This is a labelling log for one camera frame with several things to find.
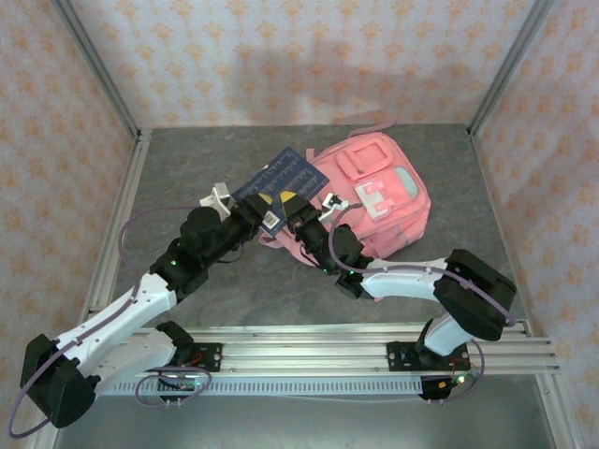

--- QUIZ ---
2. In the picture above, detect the dark blue QR code book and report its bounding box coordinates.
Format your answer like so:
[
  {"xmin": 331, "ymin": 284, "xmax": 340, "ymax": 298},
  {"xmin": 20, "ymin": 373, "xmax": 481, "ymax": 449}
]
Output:
[{"xmin": 232, "ymin": 146, "xmax": 330, "ymax": 238}]

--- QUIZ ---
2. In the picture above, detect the pink backpack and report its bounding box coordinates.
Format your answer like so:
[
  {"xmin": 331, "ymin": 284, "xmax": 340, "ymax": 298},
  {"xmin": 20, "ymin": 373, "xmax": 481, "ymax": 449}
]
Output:
[{"xmin": 258, "ymin": 120, "xmax": 432, "ymax": 268}]

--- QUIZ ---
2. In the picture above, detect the small circuit board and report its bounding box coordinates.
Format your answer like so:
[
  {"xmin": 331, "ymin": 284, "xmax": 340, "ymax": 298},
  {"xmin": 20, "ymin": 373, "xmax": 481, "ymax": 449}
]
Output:
[
  {"xmin": 437, "ymin": 371, "xmax": 481, "ymax": 392},
  {"xmin": 156, "ymin": 373, "xmax": 208, "ymax": 393}
]

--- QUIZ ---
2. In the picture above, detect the grey metal panel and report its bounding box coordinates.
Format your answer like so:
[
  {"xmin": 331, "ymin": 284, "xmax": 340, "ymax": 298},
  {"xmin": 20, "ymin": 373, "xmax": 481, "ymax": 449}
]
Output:
[{"xmin": 51, "ymin": 395, "xmax": 558, "ymax": 449}]

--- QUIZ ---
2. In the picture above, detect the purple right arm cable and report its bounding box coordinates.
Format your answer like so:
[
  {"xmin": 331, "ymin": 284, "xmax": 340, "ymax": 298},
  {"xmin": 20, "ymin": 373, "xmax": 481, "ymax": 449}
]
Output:
[{"xmin": 327, "ymin": 205, "xmax": 519, "ymax": 406}]

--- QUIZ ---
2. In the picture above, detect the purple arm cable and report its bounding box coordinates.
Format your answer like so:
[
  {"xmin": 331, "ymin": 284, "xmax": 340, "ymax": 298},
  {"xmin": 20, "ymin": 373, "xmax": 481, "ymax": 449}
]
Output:
[
  {"xmin": 327, "ymin": 205, "xmax": 519, "ymax": 406},
  {"xmin": 7, "ymin": 205, "xmax": 211, "ymax": 440}
]

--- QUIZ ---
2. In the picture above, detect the aluminium side rail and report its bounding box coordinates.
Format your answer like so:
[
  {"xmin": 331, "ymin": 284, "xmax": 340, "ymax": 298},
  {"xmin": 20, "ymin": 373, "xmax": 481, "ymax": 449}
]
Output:
[{"xmin": 74, "ymin": 129, "xmax": 154, "ymax": 339}]

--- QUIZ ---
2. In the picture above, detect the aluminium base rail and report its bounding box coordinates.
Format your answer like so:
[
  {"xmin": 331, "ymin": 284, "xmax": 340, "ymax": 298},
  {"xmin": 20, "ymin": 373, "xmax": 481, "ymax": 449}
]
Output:
[{"xmin": 83, "ymin": 322, "xmax": 562, "ymax": 377}]

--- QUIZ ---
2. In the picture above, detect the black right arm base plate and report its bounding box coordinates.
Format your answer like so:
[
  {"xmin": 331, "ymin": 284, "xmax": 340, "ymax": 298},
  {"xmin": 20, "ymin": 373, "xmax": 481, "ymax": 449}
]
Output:
[{"xmin": 387, "ymin": 340, "xmax": 425, "ymax": 373}]

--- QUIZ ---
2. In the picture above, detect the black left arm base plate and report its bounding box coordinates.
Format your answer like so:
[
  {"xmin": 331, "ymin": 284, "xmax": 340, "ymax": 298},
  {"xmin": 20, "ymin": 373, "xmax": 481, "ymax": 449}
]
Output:
[{"xmin": 180, "ymin": 342, "xmax": 224, "ymax": 374}]

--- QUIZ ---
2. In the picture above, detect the white slotted cable duct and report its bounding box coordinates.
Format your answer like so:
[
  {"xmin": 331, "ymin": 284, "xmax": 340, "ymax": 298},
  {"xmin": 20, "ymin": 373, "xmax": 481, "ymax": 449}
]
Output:
[{"xmin": 95, "ymin": 377, "xmax": 425, "ymax": 398}]

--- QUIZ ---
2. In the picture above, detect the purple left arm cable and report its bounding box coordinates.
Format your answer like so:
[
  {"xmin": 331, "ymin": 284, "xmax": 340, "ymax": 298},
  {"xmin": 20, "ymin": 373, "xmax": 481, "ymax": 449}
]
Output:
[{"xmin": 7, "ymin": 205, "xmax": 211, "ymax": 440}]

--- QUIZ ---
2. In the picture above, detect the slanted aluminium frame post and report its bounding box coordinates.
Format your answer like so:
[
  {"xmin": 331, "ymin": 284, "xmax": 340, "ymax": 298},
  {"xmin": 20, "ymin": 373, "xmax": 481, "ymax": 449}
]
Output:
[
  {"xmin": 466, "ymin": 0, "xmax": 559, "ymax": 137},
  {"xmin": 50, "ymin": 0, "xmax": 142, "ymax": 141}
]

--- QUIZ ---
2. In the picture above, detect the short aluminium frame post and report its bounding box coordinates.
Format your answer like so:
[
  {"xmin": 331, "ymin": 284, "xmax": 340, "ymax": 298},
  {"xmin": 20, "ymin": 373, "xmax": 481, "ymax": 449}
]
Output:
[
  {"xmin": 535, "ymin": 373, "xmax": 586, "ymax": 449},
  {"xmin": 30, "ymin": 426, "xmax": 62, "ymax": 449}
]

